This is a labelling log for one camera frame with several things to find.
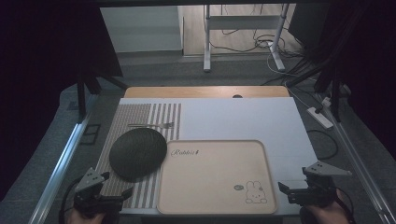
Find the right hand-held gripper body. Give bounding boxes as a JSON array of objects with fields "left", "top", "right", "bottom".
[{"left": 287, "top": 161, "right": 353, "bottom": 208}]

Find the black looped floor cable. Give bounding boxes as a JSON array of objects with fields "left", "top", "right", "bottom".
[{"left": 305, "top": 129, "right": 339, "bottom": 161}]

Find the white board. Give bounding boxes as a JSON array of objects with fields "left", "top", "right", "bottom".
[{"left": 118, "top": 96, "right": 318, "bottom": 217}]

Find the white power strip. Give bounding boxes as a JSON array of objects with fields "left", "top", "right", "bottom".
[{"left": 306, "top": 105, "right": 334, "bottom": 130}]

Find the bundle of black cables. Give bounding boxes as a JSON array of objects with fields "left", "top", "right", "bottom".
[{"left": 208, "top": 27, "right": 316, "bottom": 87}]

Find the aluminium rail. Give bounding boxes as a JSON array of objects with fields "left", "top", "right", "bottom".
[
  {"left": 28, "top": 92, "right": 98, "bottom": 224},
  {"left": 312, "top": 91, "right": 396, "bottom": 224}
]

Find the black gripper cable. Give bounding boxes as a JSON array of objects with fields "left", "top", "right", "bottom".
[
  {"left": 58, "top": 175, "right": 84, "bottom": 224},
  {"left": 335, "top": 186, "right": 357, "bottom": 224}
]

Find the black round plate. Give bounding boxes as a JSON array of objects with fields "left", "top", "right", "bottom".
[{"left": 108, "top": 127, "right": 168, "bottom": 181}]

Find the wooden table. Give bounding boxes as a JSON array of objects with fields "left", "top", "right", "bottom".
[{"left": 123, "top": 85, "right": 290, "bottom": 99}]

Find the white metal stand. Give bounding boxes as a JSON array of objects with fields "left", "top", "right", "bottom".
[{"left": 203, "top": 3, "right": 291, "bottom": 74}]

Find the dark curtain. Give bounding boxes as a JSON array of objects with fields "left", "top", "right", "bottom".
[
  {"left": 289, "top": 0, "right": 396, "bottom": 160},
  {"left": 0, "top": 0, "right": 123, "bottom": 202}
]

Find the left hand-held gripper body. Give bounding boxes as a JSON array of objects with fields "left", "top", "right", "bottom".
[{"left": 73, "top": 167, "right": 125, "bottom": 218}]

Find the silver metal fork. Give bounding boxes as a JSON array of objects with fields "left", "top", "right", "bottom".
[{"left": 127, "top": 121, "right": 176, "bottom": 130}]

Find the person's left hand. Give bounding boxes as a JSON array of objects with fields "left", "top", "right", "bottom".
[{"left": 66, "top": 207, "right": 107, "bottom": 224}]

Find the person's right hand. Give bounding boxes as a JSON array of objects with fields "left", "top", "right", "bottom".
[{"left": 304, "top": 189, "right": 351, "bottom": 224}]

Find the white power cable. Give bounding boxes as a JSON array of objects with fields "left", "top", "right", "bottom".
[{"left": 283, "top": 83, "right": 313, "bottom": 110}]

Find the striped woven placemat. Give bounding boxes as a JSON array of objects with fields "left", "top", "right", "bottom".
[{"left": 94, "top": 103, "right": 182, "bottom": 210}]

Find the beige tray with rabbit print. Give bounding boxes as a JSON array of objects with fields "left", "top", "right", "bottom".
[{"left": 156, "top": 139, "right": 279, "bottom": 216}]

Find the black metal stand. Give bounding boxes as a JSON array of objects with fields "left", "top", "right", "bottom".
[
  {"left": 75, "top": 69, "right": 129, "bottom": 123},
  {"left": 285, "top": 8, "right": 368, "bottom": 123}
]

